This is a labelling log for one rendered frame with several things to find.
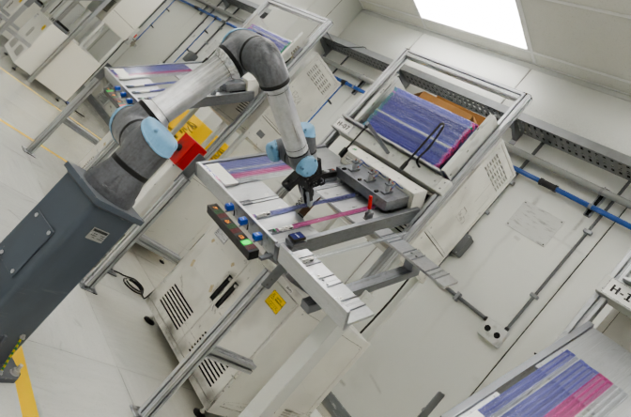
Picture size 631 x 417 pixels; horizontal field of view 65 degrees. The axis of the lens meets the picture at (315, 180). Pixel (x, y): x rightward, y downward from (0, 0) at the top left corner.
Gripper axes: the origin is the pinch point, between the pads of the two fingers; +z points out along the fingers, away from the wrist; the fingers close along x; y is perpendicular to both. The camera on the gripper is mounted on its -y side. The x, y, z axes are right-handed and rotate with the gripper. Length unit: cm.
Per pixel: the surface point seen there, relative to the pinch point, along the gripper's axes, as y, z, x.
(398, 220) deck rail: 30.7, 10.9, -21.1
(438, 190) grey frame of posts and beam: 51, 4, -23
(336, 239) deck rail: -1.0, 3.4, -21.1
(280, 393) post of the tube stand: -47, 20, -52
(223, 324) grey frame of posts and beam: -51, 11, -24
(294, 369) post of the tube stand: -40, 16, -50
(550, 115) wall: 241, 61, 40
